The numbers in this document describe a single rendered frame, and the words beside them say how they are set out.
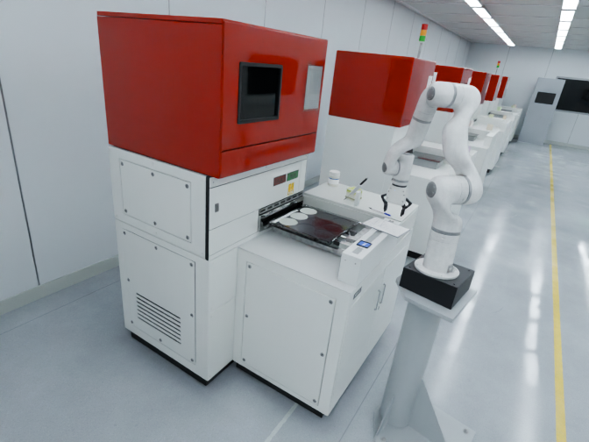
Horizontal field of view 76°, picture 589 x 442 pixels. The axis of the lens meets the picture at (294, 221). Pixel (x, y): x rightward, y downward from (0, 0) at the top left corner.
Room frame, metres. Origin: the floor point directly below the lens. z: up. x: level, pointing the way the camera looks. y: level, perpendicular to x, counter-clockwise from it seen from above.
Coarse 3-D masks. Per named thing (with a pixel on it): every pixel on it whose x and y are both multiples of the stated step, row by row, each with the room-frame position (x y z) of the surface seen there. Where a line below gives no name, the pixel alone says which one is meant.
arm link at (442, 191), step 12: (432, 180) 1.50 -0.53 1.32; (444, 180) 1.47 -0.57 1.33; (456, 180) 1.48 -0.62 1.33; (432, 192) 1.46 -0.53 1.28; (444, 192) 1.44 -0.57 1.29; (456, 192) 1.45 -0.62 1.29; (468, 192) 1.47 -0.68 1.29; (432, 204) 1.48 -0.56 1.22; (444, 204) 1.44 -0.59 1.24; (444, 216) 1.45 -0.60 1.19; (456, 216) 1.48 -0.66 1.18; (432, 228) 1.50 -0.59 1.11; (444, 228) 1.46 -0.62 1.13; (456, 228) 1.45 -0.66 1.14
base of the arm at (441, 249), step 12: (432, 240) 1.48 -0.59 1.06; (444, 240) 1.45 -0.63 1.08; (456, 240) 1.46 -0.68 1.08; (432, 252) 1.47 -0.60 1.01; (444, 252) 1.44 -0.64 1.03; (420, 264) 1.51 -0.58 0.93; (432, 264) 1.45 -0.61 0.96; (444, 264) 1.44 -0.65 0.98; (432, 276) 1.41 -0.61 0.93; (444, 276) 1.41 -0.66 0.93; (456, 276) 1.42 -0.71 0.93
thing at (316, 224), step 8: (312, 208) 2.13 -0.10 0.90; (288, 216) 1.97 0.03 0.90; (312, 216) 2.01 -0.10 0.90; (320, 216) 2.02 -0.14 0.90; (328, 216) 2.03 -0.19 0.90; (336, 216) 2.04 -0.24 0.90; (280, 224) 1.85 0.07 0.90; (304, 224) 1.88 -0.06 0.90; (312, 224) 1.89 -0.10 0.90; (320, 224) 1.91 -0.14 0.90; (328, 224) 1.92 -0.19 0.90; (336, 224) 1.93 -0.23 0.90; (344, 224) 1.94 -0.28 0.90; (352, 224) 1.95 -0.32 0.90; (304, 232) 1.77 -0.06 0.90; (312, 232) 1.78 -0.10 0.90; (320, 232) 1.79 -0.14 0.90; (328, 232) 1.80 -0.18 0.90; (336, 232) 1.81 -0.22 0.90; (328, 240) 1.71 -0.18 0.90
